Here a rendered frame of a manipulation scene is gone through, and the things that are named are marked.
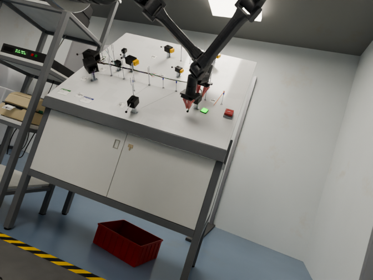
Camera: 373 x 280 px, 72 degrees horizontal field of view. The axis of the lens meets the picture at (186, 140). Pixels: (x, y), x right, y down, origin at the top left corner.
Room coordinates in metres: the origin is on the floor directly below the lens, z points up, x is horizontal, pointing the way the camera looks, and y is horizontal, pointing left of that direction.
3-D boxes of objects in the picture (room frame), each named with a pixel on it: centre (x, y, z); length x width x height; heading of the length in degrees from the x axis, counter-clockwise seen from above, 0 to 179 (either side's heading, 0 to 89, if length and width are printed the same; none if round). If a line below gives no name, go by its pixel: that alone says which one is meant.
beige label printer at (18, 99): (1.82, 1.12, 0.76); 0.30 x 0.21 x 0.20; 172
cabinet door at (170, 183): (1.47, 0.08, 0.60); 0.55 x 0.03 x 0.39; 79
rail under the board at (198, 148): (1.51, 0.35, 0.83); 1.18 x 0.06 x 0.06; 79
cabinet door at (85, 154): (1.59, 0.62, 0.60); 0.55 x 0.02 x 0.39; 79
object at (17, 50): (1.83, 1.17, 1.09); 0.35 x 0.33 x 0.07; 79
